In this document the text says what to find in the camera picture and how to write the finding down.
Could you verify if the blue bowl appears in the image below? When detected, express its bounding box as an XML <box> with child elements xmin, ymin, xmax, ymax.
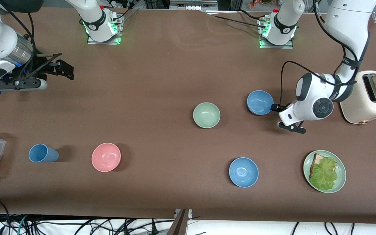
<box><xmin>246</xmin><ymin>90</ymin><xmax>274</xmax><ymax>116</ymax></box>
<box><xmin>229</xmin><ymin>157</ymin><xmax>259</xmax><ymax>188</ymax></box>

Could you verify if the green plate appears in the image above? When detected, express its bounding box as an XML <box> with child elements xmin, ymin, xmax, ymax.
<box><xmin>303</xmin><ymin>150</ymin><xmax>347</xmax><ymax>194</ymax></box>

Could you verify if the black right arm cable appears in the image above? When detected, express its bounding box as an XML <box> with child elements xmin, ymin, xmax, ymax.
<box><xmin>0</xmin><ymin>3</ymin><xmax>37</xmax><ymax>79</ymax></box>

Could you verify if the blue ribbed cup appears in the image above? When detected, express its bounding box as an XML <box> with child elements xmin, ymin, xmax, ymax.
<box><xmin>28</xmin><ymin>144</ymin><xmax>59</xmax><ymax>163</ymax></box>

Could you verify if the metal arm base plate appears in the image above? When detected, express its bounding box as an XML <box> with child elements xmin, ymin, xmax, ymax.
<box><xmin>87</xmin><ymin>15</ymin><xmax>123</xmax><ymax>45</ymax></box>
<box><xmin>258</xmin><ymin>18</ymin><xmax>294</xmax><ymax>50</ymax></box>

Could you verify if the cream white toaster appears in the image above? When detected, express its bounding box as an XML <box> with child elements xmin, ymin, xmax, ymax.
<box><xmin>339</xmin><ymin>70</ymin><xmax>376</xmax><ymax>125</ymax></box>

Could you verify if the black cable on table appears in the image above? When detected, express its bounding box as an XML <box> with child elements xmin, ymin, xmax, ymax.
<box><xmin>204</xmin><ymin>9</ymin><xmax>264</xmax><ymax>26</ymax></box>

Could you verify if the teal cable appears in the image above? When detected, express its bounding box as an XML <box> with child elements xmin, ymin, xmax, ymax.
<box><xmin>17</xmin><ymin>214</ymin><xmax>29</xmax><ymax>235</ymax></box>

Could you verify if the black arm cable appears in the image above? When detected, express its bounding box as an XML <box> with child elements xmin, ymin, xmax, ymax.
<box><xmin>0</xmin><ymin>3</ymin><xmax>37</xmax><ymax>79</ymax></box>
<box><xmin>279</xmin><ymin>0</ymin><xmax>370</xmax><ymax>109</ymax></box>

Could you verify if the pink bowl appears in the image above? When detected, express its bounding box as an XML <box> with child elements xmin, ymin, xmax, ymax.
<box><xmin>91</xmin><ymin>142</ymin><xmax>122</xmax><ymax>172</ymax></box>

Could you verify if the metal stand post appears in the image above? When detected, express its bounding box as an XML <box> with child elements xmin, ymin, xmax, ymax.
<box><xmin>166</xmin><ymin>208</ymin><xmax>193</xmax><ymax>235</ymax></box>

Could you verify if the grey metal frame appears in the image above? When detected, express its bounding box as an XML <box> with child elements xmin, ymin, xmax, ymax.
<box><xmin>169</xmin><ymin>0</ymin><xmax>218</xmax><ymax>10</ymax></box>

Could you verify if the green bowl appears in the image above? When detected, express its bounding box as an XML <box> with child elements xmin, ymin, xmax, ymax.
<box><xmin>193</xmin><ymin>102</ymin><xmax>221</xmax><ymax>129</ymax></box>

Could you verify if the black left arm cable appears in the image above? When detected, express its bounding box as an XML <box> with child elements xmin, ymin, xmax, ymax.
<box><xmin>279</xmin><ymin>0</ymin><xmax>370</xmax><ymax>109</ymax></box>

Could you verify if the green lettuce leaf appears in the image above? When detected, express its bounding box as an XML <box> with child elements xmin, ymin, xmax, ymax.
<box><xmin>309</xmin><ymin>157</ymin><xmax>338</xmax><ymax>191</ymax></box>

